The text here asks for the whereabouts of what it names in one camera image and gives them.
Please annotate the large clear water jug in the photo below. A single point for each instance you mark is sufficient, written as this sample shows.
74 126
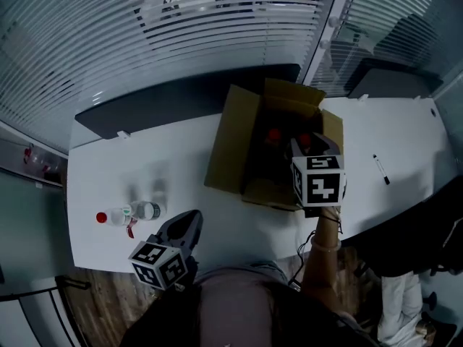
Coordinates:
41 165

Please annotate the brown cardboard box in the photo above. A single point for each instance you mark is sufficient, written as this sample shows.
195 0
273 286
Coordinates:
228 150

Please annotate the black marker pen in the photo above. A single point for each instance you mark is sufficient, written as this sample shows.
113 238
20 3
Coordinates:
381 170

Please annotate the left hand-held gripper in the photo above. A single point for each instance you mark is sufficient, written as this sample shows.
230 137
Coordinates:
159 266

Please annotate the person's legs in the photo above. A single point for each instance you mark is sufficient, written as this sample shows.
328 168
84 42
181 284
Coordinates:
246 271

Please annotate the person's torso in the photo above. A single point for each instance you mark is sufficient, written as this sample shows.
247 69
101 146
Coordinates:
235 313

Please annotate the round white knob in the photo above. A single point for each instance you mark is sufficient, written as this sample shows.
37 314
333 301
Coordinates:
324 43
333 22

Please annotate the black wrist band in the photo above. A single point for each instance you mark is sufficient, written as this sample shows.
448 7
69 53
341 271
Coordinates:
332 222

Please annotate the clear plastic bottle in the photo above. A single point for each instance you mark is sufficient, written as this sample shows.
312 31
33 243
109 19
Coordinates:
144 210

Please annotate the long dark desk divider panel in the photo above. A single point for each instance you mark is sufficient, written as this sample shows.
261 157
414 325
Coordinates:
162 110

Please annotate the white divider bracket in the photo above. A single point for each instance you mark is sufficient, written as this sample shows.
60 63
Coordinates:
363 97
123 134

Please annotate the pale wrist bangle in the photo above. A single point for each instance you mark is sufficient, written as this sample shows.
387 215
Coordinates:
325 245

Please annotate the whiteboard on black stand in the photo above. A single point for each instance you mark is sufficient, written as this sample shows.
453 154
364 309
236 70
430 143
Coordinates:
21 320

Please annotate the person's right forearm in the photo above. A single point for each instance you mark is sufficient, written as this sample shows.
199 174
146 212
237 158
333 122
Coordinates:
322 266

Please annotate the white table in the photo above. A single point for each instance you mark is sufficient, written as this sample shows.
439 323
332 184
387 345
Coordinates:
181 165

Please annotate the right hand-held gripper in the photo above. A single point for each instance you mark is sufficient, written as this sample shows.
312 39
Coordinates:
322 183

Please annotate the short dark desk divider panel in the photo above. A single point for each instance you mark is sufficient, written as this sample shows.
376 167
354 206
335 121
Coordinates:
390 81

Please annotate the black office chair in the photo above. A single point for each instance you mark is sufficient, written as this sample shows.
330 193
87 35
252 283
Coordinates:
398 240

